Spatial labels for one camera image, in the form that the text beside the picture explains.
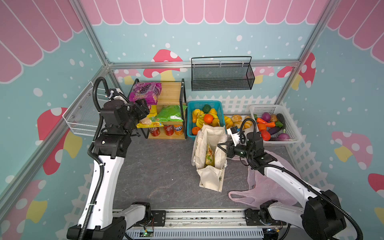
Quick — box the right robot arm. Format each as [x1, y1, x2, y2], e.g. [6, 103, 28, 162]
[218, 127, 364, 240]

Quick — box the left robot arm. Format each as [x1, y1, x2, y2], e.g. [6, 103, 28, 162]
[67, 77, 154, 240]

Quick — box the green avocado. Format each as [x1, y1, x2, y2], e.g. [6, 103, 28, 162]
[202, 105, 212, 114]

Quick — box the beige canvas tote bag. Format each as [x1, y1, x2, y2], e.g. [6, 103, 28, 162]
[192, 125, 227, 192]

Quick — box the red tomato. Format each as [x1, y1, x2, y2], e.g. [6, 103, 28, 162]
[261, 130, 271, 141]

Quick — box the green snack bag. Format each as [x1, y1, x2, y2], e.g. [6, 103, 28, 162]
[153, 105, 187, 122]

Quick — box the brown potato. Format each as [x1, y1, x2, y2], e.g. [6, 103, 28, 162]
[270, 115, 279, 122]

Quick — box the yellow chips bag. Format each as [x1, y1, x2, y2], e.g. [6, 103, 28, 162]
[136, 105, 164, 129]

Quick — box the round beige bread bun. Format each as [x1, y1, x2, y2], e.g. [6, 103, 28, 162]
[231, 115, 243, 123]

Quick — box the pink plastic grocery bag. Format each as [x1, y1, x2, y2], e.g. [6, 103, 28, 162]
[228, 167, 298, 208]

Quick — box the small striped bread roll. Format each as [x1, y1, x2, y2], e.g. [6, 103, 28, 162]
[243, 116, 253, 130]

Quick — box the purple onion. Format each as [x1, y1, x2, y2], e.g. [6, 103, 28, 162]
[278, 133, 291, 141]
[261, 112, 271, 123]

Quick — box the wooden black-frame shelf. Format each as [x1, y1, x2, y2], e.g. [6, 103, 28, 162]
[140, 81, 187, 140]

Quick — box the purple candy bag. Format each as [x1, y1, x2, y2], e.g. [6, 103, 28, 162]
[129, 82, 162, 106]

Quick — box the orange soda can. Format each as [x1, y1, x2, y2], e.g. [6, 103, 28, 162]
[173, 125, 184, 136]

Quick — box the purple onion back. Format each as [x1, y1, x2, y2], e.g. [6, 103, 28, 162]
[261, 112, 271, 123]

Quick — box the dark purple eggplant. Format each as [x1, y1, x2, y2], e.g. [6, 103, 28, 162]
[268, 127, 282, 136]

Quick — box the red soda can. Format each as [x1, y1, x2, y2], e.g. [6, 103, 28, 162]
[149, 127, 161, 137]
[164, 125, 174, 136]

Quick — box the banana bunch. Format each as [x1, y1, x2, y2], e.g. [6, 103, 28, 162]
[192, 108, 220, 128]

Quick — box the orange carrot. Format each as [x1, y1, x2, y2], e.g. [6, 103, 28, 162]
[256, 118, 276, 131]

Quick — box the orange tangerine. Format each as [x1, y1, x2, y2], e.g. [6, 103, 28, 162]
[192, 127, 201, 136]

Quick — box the black mesh wall basket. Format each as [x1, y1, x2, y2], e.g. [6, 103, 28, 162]
[191, 56, 255, 91]

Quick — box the teal plastic fruit basket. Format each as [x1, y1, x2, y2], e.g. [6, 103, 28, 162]
[186, 100, 226, 139]

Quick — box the yellow snack bag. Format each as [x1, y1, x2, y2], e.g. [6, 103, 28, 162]
[205, 144, 215, 167]

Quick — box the purple onion front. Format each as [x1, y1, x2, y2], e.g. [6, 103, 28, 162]
[278, 133, 291, 141]

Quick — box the orange tomato fruit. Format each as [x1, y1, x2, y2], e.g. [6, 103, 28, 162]
[204, 114, 214, 125]

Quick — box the striped yellow bread roll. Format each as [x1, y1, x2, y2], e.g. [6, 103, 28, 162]
[225, 116, 234, 129]

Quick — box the white wire wall basket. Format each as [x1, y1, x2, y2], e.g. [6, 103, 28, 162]
[63, 82, 99, 137]

